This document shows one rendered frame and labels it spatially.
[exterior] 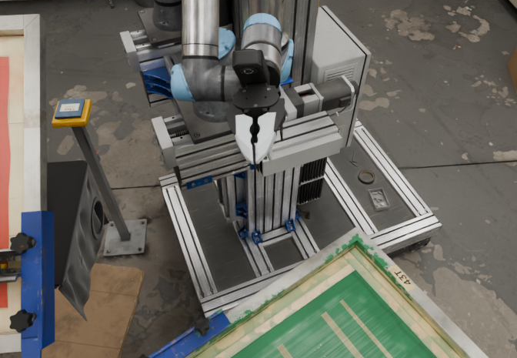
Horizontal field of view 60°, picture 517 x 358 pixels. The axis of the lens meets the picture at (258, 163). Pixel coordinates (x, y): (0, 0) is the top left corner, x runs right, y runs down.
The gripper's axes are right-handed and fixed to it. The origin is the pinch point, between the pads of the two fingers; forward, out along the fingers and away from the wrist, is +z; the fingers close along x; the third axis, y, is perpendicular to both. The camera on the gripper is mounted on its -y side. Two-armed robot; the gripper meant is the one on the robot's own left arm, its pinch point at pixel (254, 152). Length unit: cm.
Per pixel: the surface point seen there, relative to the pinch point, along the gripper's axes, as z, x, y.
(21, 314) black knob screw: 8, 53, 36
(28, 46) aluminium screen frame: -47, 58, 9
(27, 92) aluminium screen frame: -38, 58, 15
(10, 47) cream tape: -50, 65, 10
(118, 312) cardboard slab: -42, 91, 155
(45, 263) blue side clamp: -4, 53, 37
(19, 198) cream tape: -18, 61, 30
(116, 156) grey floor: -144, 117, 153
